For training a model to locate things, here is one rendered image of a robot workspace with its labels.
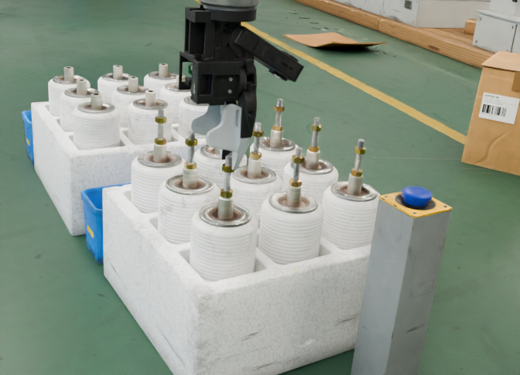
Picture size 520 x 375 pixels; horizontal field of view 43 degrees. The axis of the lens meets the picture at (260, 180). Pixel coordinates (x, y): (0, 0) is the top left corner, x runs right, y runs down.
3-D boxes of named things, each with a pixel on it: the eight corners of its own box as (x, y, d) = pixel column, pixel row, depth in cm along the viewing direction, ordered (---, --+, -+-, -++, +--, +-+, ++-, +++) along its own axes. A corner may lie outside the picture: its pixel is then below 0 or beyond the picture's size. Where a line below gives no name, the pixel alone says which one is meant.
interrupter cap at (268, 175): (271, 168, 114) (271, 165, 113) (280, 185, 107) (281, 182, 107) (228, 168, 112) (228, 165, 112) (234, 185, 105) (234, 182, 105)
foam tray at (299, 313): (276, 237, 144) (284, 161, 137) (397, 335, 114) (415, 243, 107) (103, 274, 124) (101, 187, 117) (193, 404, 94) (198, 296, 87)
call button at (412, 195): (415, 196, 91) (417, 183, 90) (436, 208, 88) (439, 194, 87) (393, 201, 89) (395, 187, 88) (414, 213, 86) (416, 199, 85)
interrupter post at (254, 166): (259, 174, 111) (261, 155, 110) (261, 179, 109) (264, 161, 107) (245, 174, 110) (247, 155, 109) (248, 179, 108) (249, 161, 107)
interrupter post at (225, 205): (213, 216, 95) (214, 195, 93) (227, 213, 96) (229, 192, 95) (222, 222, 93) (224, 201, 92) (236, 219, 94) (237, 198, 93)
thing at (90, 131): (112, 177, 150) (112, 100, 143) (125, 193, 143) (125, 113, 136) (70, 182, 146) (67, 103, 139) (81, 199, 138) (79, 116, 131)
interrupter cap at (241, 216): (189, 212, 95) (189, 207, 95) (233, 202, 99) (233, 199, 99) (216, 233, 90) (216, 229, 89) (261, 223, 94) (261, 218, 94)
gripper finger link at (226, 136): (201, 172, 88) (200, 103, 85) (241, 168, 90) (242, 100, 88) (210, 177, 85) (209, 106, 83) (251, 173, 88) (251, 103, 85)
